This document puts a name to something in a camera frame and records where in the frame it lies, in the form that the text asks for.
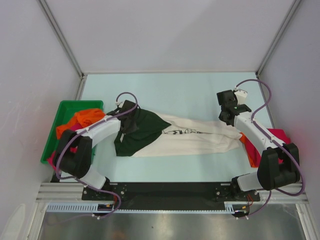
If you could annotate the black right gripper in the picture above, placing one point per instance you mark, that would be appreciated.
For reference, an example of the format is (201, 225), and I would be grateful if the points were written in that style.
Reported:
(220, 118)

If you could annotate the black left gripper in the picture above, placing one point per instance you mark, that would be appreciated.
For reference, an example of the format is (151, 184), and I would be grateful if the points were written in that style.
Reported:
(133, 129)

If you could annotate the white and green t-shirt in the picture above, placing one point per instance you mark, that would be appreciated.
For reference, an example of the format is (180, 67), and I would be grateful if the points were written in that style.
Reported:
(163, 135)

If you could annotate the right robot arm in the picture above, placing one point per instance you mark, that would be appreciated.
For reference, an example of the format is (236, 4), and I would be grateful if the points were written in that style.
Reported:
(279, 164)

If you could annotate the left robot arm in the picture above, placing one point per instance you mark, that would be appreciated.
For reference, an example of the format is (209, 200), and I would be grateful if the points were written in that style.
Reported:
(75, 150)

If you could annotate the orange t-shirt in bin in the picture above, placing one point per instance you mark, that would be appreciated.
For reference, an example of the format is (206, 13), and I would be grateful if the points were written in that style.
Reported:
(80, 120)

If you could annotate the green plastic bin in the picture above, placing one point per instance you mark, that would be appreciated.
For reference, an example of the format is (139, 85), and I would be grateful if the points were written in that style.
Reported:
(65, 111)

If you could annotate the folded pink t-shirt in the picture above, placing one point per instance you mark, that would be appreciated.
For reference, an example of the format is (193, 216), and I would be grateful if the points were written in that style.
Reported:
(279, 133)

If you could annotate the folded orange t-shirt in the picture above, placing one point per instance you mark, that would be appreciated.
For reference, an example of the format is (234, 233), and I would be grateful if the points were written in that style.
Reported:
(253, 155)

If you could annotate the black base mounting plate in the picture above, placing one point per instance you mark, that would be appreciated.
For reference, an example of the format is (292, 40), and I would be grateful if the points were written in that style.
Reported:
(178, 193)

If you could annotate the pink t-shirt in bin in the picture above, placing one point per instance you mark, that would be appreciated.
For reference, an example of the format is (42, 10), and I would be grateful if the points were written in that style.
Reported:
(59, 131)

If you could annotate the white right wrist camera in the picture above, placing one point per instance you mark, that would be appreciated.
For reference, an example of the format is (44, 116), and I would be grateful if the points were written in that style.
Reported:
(240, 95)

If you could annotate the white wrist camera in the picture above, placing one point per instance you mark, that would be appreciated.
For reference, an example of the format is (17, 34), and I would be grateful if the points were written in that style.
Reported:
(240, 95)
(119, 104)

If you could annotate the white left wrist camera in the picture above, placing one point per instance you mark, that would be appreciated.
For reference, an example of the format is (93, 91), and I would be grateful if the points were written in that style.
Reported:
(119, 104)

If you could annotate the slotted cable duct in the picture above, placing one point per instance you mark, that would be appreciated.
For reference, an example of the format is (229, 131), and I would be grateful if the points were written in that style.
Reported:
(218, 207)

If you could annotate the aluminium frame rail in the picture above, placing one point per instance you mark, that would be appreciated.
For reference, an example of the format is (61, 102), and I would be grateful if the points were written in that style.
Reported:
(71, 192)

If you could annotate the right aluminium corner post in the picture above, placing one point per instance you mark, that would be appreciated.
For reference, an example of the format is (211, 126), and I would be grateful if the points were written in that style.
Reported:
(293, 9)

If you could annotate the aluminium corner post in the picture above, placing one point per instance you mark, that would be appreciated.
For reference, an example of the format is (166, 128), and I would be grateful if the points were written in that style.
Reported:
(293, 9)
(60, 36)

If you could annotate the left aluminium corner post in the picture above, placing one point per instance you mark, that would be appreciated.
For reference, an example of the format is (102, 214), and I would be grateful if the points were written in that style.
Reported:
(60, 36)

